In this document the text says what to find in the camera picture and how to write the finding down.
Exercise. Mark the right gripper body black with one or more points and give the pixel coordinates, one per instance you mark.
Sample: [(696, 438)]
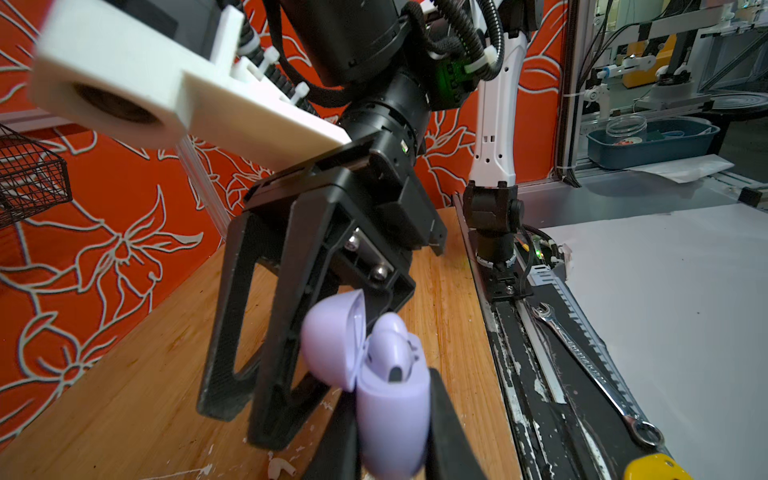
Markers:
[(375, 167)]

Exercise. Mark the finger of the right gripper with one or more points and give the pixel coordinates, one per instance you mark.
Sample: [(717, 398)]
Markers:
[(314, 264), (225, 390)]

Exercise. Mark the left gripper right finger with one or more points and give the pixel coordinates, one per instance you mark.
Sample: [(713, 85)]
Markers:
[(449, 453)]

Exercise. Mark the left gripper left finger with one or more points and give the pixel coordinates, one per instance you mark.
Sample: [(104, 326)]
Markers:
[(337, 456)]

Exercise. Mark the cream earbud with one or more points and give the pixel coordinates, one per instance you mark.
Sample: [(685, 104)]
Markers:
[(278, 467)]

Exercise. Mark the purple round case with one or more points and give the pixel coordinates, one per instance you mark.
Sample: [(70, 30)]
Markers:
[(393, 418)]

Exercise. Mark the purple earbud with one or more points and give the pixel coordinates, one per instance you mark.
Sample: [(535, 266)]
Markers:
[(390, 355)]

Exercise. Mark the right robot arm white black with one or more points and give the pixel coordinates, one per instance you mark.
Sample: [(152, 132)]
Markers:
[(378, 62)]

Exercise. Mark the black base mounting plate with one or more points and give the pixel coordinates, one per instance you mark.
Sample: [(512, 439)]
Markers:
[(562, 426)]

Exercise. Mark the silver wrench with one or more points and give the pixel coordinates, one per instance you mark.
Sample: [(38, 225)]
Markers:
[(642, 432)]

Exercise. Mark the yellow tape measure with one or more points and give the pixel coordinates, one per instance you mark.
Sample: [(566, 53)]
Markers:
[(655, 467)]

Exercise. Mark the clear glass jar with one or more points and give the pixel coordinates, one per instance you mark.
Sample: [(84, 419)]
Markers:
[(626, 130)]

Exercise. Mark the blue plastic tray outside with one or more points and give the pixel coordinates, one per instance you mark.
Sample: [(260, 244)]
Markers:
[(664, 140)]

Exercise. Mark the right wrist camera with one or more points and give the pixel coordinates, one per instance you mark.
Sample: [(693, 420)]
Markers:
[(108, 71)]

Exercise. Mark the black wire basket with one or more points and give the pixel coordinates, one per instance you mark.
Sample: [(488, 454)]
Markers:
[(33, 178)]

